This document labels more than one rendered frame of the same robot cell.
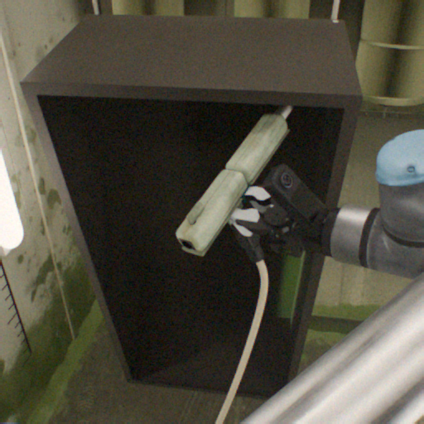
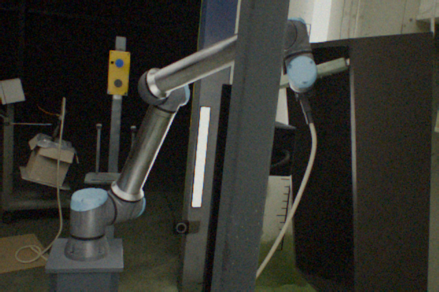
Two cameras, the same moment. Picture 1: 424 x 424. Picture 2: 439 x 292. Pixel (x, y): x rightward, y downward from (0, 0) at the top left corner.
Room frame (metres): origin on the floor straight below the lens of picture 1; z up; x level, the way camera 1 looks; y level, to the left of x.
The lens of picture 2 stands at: (-0.30, -1.39, 1.44)
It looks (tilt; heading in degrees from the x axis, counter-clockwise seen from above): 10 degrees down; 65
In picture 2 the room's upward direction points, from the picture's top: 6 degrees clockwise
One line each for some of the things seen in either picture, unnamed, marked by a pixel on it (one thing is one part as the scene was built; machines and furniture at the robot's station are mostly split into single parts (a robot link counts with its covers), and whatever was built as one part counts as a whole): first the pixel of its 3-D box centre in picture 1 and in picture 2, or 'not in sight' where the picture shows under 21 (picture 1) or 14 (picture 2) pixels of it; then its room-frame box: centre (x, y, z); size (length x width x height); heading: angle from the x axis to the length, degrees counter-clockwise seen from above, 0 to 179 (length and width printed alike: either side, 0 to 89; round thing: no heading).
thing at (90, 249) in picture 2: not in sight; (87, 241); (-0.08, 0.36, 0.69); 0.19 x 0.19 x 0.10
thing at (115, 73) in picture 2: not in sight; (119, 73); (0.15, 1.15, 1.42); 0.12 x 0.06 x 0.26; 170
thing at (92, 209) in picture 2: not in sight; (90, 211); (-0.08, 0.36, 0.83); 0.17 x 0.15 x 0.18; 29
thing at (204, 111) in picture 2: not in sight; (200, 157); (0.63, 0.88, 0.96); 0.06 x 0.02 x 0.63; 170
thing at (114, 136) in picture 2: not in sight; (112, 166); (0.16, 1.21, 0.82); 0.06 x 0.06 x 1.64; 80
